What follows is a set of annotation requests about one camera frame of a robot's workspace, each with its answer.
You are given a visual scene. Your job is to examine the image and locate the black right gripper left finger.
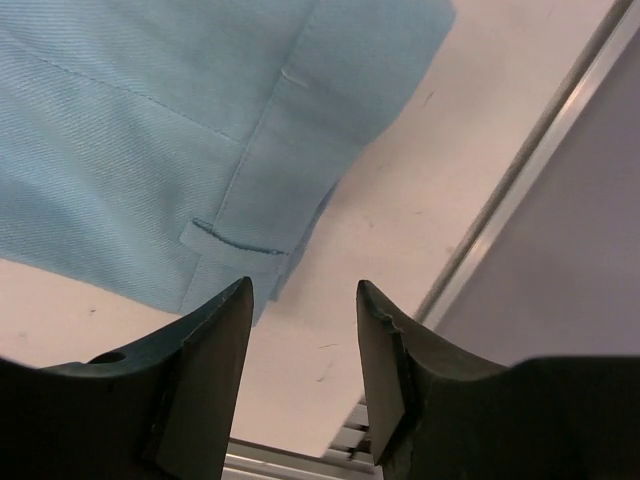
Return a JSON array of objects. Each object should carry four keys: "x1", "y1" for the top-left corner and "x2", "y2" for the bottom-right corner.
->
[{"x1": 1, "y1": 278, "x2": 253, "y2": 479}]

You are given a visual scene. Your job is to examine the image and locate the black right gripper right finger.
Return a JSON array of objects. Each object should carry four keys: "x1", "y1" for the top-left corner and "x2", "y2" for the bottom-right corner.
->
[{"x1": 356, "y1": 280, "x2": 639, "y2": 479}]

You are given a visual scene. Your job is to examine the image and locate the aluminium table edge rail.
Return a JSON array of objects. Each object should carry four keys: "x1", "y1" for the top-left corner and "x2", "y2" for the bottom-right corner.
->
[{"x1": 223, "y1": 1, "x2": 639, "y2": 479}]

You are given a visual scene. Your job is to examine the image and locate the light blue trousers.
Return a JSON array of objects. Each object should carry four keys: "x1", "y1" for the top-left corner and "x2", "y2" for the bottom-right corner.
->
[{"x1": 1, "y1": 1, "x2": 455, "y2": 315}]

